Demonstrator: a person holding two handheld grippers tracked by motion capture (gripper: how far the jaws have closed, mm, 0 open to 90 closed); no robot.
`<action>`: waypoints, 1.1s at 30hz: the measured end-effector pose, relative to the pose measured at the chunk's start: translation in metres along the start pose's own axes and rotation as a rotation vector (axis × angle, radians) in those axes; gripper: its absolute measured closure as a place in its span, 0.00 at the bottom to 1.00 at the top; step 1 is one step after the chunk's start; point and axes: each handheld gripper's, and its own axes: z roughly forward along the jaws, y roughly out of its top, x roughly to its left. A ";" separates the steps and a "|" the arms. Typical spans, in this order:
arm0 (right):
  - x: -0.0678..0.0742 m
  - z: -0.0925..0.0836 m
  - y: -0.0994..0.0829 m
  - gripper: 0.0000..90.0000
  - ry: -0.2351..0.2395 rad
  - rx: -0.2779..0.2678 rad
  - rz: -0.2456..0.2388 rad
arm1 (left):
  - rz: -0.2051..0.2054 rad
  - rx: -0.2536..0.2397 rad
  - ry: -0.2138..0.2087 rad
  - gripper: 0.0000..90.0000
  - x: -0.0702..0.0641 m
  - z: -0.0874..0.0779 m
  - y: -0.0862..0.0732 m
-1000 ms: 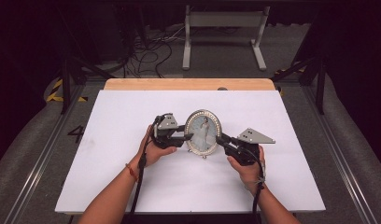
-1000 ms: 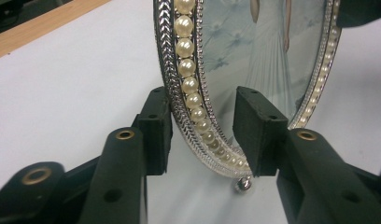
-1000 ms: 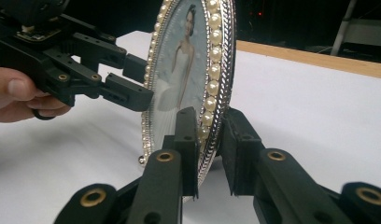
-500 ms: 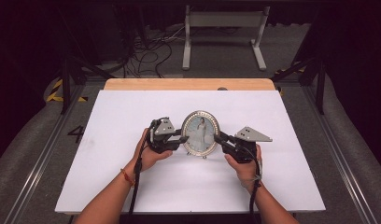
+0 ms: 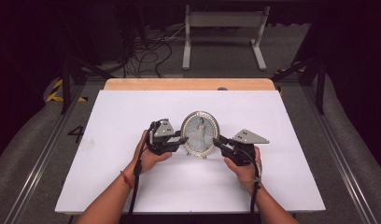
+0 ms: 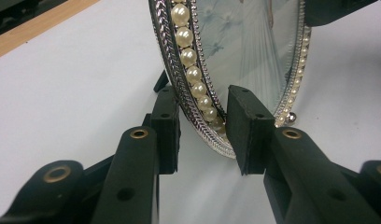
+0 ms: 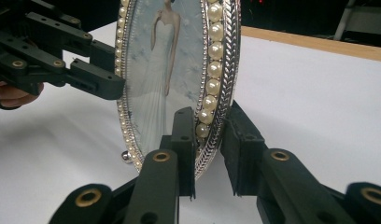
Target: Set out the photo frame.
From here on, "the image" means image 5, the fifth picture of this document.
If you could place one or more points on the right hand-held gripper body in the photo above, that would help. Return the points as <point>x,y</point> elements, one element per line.
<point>244,146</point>

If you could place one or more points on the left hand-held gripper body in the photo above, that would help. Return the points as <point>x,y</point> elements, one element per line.
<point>163,130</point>

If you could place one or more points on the oval silver picture frame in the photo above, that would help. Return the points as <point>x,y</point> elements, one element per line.
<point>200,133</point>

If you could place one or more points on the person's right hand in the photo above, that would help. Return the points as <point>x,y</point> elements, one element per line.
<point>246,177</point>

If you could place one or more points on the person's left hand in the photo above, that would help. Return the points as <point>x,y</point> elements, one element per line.
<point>148,161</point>

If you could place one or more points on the black metal stand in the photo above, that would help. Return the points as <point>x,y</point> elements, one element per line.
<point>66,84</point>
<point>319,81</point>

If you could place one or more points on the yellow and black floor tape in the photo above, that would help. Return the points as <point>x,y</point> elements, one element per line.
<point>56,93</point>

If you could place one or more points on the white metal stand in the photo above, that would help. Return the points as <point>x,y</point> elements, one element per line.
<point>226,19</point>

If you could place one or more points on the aluminium floor rail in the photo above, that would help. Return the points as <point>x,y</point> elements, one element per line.
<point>39,161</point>
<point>338,155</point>

